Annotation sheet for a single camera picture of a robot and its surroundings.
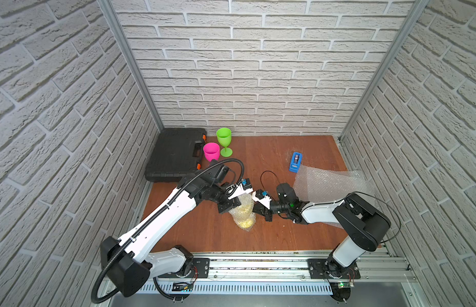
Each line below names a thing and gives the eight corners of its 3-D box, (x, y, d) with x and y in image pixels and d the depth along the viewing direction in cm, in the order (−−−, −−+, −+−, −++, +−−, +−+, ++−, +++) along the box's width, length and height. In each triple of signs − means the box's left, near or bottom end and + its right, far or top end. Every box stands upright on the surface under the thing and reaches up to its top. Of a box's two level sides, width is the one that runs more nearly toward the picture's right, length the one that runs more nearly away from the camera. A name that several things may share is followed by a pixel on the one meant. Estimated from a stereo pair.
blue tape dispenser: (288, 171, 106) (290, 165, 102) (291, 156, 112) (293, 150, 109) (298, 173, 105) (300, 168, 101) (300, 158, 111) (302, 153, 108)
